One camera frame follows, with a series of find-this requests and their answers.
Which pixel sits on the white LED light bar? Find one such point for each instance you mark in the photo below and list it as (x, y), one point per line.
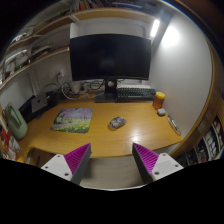
(155, 28)

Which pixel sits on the wooden wall shelf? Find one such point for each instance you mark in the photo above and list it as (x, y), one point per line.
(58, 32)

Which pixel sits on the grey computer mouse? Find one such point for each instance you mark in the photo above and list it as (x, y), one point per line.
(117, 122)

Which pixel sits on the black computer monitor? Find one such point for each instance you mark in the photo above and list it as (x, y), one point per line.
(109, 57)

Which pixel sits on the silver mini computer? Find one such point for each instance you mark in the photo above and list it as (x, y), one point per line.
(38, 102)

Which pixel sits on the black mechanical keyboard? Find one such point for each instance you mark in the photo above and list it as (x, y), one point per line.
(135, 94)

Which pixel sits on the small grey earbud case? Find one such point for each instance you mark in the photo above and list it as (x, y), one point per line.
(161, 112)

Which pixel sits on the floral painted mouse pad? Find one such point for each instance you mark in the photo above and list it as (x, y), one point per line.
(73, 120)

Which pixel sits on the glasses on desk edge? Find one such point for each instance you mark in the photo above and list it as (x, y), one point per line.
(173, 125)

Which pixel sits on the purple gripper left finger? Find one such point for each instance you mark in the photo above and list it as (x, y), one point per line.
(71, 166)

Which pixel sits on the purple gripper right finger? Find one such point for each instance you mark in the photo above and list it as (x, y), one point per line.
(153, 166)

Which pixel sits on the orange pill bottle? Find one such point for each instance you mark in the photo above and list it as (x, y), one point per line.
(158, 100)

